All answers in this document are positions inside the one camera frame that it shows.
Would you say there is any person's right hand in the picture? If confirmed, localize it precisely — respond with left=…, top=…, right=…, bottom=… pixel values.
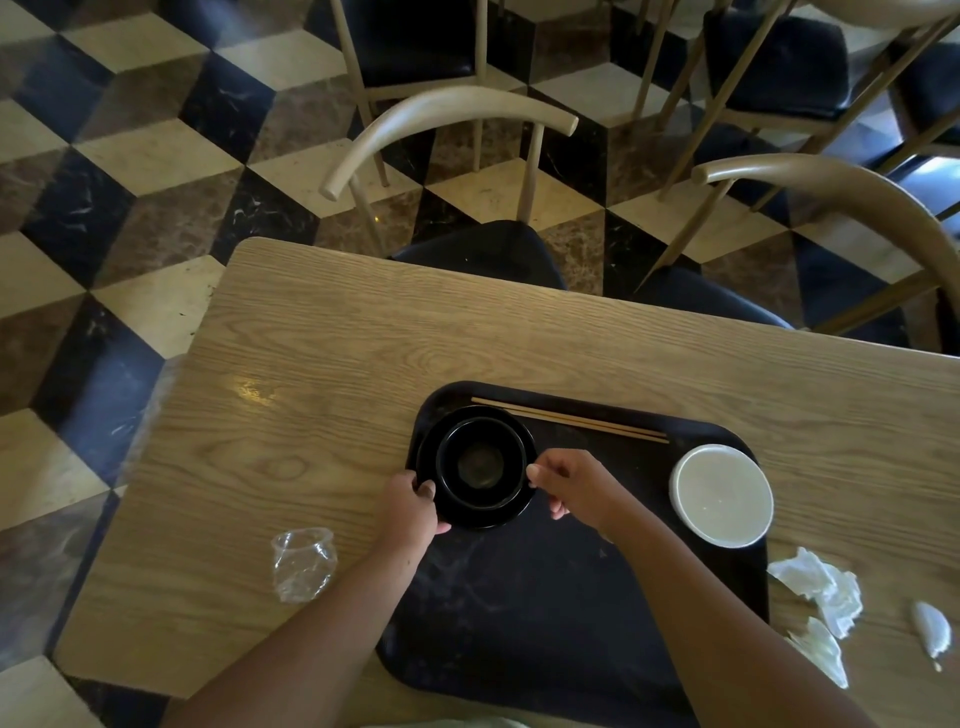
left=526, top=448, right=640, bottom=540

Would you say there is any person's left hand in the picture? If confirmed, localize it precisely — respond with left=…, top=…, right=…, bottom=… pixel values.
left=374, top=470, right=453, bottom=561

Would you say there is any black round plate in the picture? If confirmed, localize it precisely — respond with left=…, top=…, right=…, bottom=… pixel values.
left=414, top=405, right=539, bottom=531

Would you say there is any person's right forearm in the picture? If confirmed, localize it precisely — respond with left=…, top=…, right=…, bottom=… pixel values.
left=597, top=501, right=880, bottom=728

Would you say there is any person's left forearm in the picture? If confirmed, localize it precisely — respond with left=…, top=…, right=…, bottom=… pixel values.
left=159, top=537, right=430, bottom=728

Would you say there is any wooden chopstick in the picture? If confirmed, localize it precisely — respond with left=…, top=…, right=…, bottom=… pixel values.
left=470, top=396, right=669, bottom=438
left=470, top=402, right=671, bottom=445

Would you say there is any black bowl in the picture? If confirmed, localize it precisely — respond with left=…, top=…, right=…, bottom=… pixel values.
left=435, top=418, right=528, bottom=508

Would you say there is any black plastic tray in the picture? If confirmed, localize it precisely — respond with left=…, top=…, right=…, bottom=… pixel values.
left=375, top=381, right=772, bottom=728

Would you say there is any crumpled clear plastic cup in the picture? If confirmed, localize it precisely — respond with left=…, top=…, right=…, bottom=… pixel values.
left=271, top=527, right=338, bottom=605

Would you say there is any white round bowl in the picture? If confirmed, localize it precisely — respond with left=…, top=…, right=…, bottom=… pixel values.
left=669, top=444, right=774, bottom=549

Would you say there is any wooden chair with black seat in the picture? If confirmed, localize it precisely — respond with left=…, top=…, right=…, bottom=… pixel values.
left=634, top=153, right=960, bottom=336
left=327, top=0, right=489, bottom=189
left=319, top=84, right=581, bottom=291
left=873, top=30, right=960, bottom=175
left=631, top=0, right=960, bottom=204

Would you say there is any large crumpled white tissue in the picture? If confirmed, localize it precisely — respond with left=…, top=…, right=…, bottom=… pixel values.
left=765, top=546, right=865, bottom=640

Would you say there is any flat crumpled white tissue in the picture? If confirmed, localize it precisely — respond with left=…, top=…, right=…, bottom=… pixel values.
left=783, top=615, right=851, bottom=690

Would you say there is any small white crumpled wrapper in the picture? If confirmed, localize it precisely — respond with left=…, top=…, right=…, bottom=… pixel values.
left=909, top=600, right=953, bottom=673

